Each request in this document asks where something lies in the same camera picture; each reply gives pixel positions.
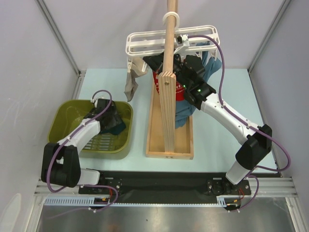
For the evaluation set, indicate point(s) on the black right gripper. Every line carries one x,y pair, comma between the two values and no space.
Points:
155,62

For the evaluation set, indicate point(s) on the white slotted cable duct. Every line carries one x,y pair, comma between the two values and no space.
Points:
101,201

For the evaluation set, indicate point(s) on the wooden pole stand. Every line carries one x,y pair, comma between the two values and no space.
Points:
167,80

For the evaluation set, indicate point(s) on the grey beige sock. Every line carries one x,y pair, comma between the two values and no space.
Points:
136,68

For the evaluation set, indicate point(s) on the olive green plastic bin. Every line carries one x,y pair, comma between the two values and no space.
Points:
102,146

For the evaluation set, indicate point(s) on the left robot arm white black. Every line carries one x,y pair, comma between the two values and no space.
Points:
61,164

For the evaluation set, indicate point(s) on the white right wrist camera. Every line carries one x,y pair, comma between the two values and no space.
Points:
183,42

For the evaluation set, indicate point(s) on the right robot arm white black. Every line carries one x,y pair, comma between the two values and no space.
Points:
255,141

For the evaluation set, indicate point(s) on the light blue sock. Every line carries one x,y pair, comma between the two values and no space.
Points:
183,108

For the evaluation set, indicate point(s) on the white plastic clip hanger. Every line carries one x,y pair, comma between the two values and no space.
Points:
149,43

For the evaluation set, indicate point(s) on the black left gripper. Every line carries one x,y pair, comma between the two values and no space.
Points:
116,119

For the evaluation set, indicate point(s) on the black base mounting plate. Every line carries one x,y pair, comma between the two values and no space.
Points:
166,187

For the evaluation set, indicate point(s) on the red santa christmas sock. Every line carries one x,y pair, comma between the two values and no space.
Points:
156,77

